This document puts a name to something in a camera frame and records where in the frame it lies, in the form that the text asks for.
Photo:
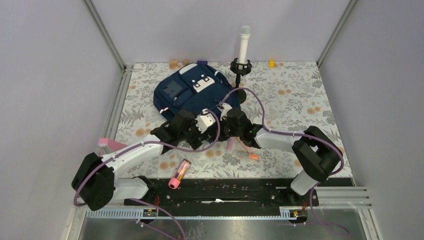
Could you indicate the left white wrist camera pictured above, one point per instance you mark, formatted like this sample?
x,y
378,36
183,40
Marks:
x,y
205,120

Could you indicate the round wooden block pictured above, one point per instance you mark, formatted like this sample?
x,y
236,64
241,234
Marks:
x,y
185,62

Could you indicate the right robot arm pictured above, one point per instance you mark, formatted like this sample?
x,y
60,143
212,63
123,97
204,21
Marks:
x,y
318,156

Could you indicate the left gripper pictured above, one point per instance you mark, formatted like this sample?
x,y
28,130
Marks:
x,y
196,142

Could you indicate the purple toy block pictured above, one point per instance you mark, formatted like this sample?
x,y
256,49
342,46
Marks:
x,y
203,62

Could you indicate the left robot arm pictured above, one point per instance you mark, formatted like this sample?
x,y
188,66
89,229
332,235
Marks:
x,y
99,180

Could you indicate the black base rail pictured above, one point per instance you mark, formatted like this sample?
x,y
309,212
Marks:
x,y
227,197

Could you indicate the pink-capped clear tube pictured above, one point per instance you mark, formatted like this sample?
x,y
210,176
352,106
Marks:
x,y
181,170

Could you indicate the grey orange-capped marker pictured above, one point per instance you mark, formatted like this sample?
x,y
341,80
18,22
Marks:
x,y
245,155

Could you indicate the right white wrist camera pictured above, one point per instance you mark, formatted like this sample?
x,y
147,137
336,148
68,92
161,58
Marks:
x,y
224,108

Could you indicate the tan wooden block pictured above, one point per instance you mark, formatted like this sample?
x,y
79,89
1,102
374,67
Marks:
x,y
173,64

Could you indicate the navy blue student backpack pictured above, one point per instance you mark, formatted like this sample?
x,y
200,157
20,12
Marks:
x,y
193,88

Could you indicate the white microphone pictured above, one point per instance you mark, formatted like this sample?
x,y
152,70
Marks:
x,y
245,34

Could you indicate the black microphone stand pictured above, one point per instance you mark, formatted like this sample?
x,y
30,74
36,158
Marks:
x,y
240,69

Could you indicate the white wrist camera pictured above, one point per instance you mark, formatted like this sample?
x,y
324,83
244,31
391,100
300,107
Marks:
x,y
205,120
224,108

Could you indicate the pink highlighter pen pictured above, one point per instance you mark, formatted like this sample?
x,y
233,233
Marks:
x,y
230,145

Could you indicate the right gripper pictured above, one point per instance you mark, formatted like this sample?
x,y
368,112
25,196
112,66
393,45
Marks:
x,y
222,138

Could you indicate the pink box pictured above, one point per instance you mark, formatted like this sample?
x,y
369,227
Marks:
x,y
108,149

